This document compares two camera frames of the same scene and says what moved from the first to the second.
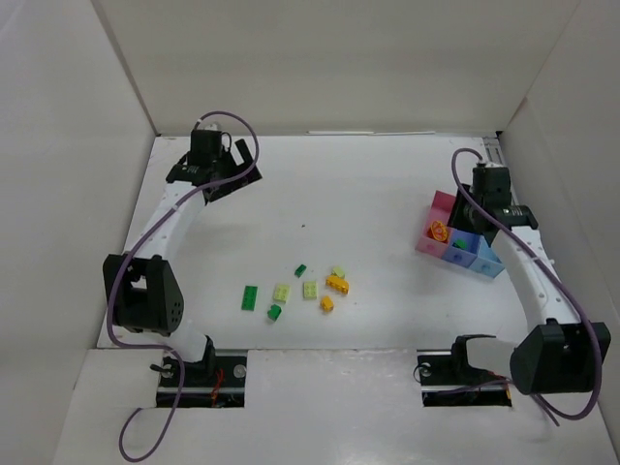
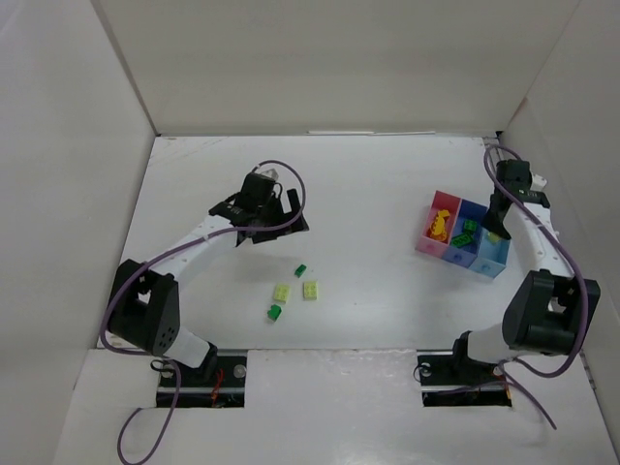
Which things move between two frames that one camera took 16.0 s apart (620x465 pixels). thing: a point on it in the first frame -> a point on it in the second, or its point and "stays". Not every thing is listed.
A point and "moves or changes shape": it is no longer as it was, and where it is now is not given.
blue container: x=486 y=263 stays
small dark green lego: x=299 y=270 stays
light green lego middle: x=310 y=290 stays
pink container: x=440 y=210 stays
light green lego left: x=281 y=293 stays
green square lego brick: x=460 y=243 moves or changes shape
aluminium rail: x=496 y=154 stays
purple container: x=462 y=248 stays
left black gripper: x=232 y=178 -> x=273 y=225
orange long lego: x=337 y=284 -> x=440 y=221
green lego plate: x=249 y=297 -> x=461 y=239
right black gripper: x=465 y=213 -> x=499 y=213
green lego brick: x=274 y=312 stays
